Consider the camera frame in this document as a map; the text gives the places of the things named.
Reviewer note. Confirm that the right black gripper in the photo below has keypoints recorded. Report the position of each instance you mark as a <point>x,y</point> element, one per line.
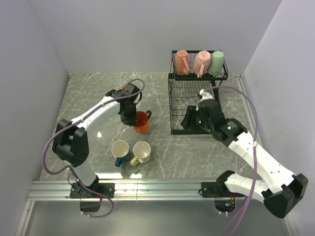
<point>191,114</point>

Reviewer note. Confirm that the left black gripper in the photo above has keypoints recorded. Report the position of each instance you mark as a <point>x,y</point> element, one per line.
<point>131,120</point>

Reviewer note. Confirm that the orange mug black handle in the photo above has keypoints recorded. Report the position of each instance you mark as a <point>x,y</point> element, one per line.
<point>142,125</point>

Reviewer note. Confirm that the salmon flower mug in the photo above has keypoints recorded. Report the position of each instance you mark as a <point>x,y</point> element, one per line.
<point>182,63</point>

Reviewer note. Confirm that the pale green cup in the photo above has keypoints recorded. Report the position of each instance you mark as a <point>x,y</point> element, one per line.
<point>217,59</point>

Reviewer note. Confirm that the pink faceted mug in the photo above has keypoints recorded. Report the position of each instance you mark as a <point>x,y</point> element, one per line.
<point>201,63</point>

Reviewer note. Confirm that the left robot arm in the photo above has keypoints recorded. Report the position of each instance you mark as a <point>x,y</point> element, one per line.
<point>71,143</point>

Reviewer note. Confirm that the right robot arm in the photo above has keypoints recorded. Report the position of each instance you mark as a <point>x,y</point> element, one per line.
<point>279,189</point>

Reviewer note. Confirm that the blue faceted mug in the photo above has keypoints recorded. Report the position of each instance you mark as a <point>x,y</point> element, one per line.
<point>121,151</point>

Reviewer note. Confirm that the yellow faceted mug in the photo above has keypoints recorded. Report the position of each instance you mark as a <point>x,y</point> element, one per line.
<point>142,153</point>

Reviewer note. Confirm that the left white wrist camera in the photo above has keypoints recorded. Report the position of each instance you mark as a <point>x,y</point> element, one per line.
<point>116,93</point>

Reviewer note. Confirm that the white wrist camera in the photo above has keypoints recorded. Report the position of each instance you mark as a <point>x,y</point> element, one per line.
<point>116,93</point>
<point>203,95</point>

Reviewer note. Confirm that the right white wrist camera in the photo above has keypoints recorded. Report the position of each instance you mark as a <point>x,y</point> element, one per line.
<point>203,95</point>

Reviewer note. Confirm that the black wire dish rack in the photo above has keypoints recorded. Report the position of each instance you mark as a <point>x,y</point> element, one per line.
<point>183,90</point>

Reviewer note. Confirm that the aluminium side rail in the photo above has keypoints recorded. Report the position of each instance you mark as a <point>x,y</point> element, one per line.
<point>250,109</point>

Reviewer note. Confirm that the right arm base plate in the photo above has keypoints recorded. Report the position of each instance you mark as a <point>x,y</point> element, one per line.
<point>216,190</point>

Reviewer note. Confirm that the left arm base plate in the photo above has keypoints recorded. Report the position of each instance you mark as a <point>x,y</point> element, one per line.
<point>79,192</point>

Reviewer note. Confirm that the aluminium front rail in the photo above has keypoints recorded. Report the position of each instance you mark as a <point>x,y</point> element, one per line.
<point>124,190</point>

